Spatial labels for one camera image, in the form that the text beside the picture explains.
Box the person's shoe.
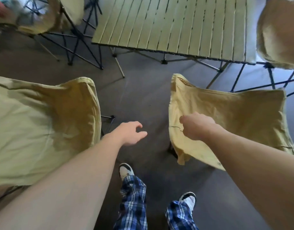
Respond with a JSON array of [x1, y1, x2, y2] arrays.
[[119, 163, 135, 181], [178, 192, 197, 211]]

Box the slatted folding table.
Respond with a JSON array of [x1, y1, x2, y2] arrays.
[[91, 0, 258, 89]]

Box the person's left forearm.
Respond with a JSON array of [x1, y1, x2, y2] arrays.
[[0, 134, 125, 230]]

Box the person's right shoe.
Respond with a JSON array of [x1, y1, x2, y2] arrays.
[[178, 192, 197, 211]]

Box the person's right hand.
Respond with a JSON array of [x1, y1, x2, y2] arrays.
[[179, 112, 218, 142]]

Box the yellow fabric folding chair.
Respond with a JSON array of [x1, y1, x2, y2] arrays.
[[230, 0, 294, 97], [0, 0, 104, 70], [168, 73, 294, 172], [0, 76, 116, 204]]

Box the person's left shoe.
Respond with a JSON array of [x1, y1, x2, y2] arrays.
[[119, 163, 135, 181]]

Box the blue plaid trousers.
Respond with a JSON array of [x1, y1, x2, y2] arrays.
[[113, 175, 199, 230]]

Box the person's left hand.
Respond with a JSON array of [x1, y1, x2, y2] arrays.
[[111, 121, 148, 146]]

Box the person's right forearm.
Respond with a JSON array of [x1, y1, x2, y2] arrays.
[[204, 126, 294, 230]]

